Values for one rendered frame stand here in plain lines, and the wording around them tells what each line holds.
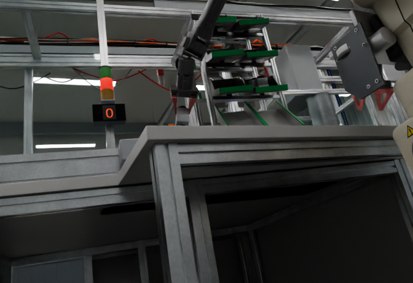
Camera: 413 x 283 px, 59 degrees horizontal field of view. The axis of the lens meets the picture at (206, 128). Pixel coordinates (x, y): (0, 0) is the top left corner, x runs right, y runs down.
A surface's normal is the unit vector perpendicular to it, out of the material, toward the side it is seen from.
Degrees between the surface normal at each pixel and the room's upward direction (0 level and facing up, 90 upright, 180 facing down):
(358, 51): 90
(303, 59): 90
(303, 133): 90
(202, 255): 90
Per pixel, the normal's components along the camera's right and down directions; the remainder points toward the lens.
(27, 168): 0.27, -0.39
